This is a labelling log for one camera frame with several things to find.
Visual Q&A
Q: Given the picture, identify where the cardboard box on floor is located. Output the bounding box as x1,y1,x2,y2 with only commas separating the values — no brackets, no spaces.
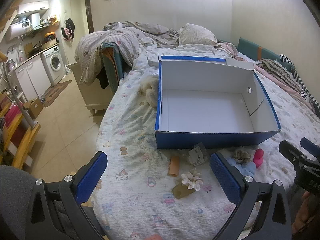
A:
23,98,43,120

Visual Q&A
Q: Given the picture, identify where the blue and white cardboard box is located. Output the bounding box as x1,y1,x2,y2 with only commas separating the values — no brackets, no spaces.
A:
155,55,281,150

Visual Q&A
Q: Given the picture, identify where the white fabric flower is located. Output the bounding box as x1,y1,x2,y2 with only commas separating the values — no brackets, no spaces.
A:
181,168,203,191

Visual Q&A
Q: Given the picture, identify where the patterned white bed sheet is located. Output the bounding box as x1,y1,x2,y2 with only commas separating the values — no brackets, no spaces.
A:
92,45,319,239

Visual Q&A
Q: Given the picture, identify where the person right hand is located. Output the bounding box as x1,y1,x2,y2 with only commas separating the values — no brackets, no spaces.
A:
290,191,319,239

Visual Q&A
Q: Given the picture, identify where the white kitchen cabinet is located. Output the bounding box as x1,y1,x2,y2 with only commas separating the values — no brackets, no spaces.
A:
9,55,51,101

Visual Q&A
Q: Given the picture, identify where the pink rubber duck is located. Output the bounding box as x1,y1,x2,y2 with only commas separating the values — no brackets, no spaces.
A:
253,148,264,168

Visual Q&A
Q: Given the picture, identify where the yellow wooden rack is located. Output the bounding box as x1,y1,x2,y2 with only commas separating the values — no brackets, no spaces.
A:
1,101,41,169

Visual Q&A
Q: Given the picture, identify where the beige bedside cabinet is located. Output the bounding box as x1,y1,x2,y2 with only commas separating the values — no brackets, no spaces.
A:
68,62,113,115

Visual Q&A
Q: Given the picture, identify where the knitted zigzag blanket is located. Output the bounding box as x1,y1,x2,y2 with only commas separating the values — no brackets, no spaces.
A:
256,59,302,94

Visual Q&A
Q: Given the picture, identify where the orange foam cylinder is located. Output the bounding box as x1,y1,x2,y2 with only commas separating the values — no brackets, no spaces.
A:
168,155,180,177

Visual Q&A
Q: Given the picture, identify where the tan sponge block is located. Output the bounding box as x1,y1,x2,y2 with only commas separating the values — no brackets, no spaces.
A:
172,183,196,199

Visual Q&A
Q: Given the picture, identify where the teal headboard cushion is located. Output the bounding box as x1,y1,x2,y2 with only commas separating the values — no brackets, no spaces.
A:
238,37,295,72

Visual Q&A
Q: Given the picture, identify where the plastic packet with label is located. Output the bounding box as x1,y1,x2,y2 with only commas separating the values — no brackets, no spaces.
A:
188,142,209,166

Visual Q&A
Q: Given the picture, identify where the white water heater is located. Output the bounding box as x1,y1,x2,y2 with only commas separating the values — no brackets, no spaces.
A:
5,19,32,41

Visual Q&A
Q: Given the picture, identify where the black white striped cloth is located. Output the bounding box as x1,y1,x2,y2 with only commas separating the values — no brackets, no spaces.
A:
279,54,320,118

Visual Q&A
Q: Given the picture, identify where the white washing machine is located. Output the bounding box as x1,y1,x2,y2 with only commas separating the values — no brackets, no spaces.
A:
40,44,66,87

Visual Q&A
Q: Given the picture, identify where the beige pillow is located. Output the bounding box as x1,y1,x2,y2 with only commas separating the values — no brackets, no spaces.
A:
179,23,218,46

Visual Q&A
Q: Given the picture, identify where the cream fluffy plush toy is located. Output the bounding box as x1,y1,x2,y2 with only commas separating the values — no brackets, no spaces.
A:
139,75,159,108

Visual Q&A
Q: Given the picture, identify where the grey crumpled duvet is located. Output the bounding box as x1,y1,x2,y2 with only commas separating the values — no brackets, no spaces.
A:
74,21,179,85

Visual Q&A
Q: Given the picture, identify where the brown door mat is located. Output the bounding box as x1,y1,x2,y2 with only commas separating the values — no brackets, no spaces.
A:
41,80,72,107

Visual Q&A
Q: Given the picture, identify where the light blue soft object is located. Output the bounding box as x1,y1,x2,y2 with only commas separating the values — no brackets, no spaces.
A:
227,157,257,177

